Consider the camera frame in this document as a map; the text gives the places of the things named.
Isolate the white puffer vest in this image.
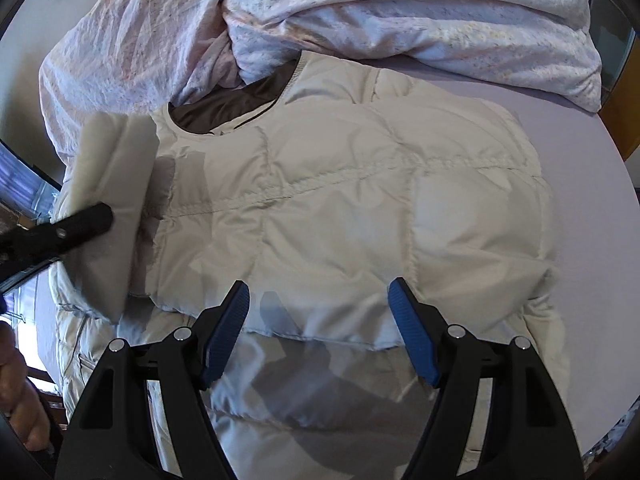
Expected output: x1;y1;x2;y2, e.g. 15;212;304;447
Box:
50;51;566;480

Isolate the wooden wardrobe with glass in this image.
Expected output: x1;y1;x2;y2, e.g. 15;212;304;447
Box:
582;0;640;163

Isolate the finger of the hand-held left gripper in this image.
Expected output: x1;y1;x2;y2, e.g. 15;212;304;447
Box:
10;203;115;261

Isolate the pink floral duvet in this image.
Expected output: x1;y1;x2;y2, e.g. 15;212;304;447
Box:
39;0;603;171

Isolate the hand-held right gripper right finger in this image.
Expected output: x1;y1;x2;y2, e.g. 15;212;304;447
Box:
387;276;586;480

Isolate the person's left hand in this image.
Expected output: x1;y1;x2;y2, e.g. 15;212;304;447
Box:
0;319;53;453

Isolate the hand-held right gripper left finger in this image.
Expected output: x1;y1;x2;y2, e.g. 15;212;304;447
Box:
59;280;251;480

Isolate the dark framed window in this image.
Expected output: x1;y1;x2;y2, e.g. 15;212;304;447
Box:
0;140;62;211

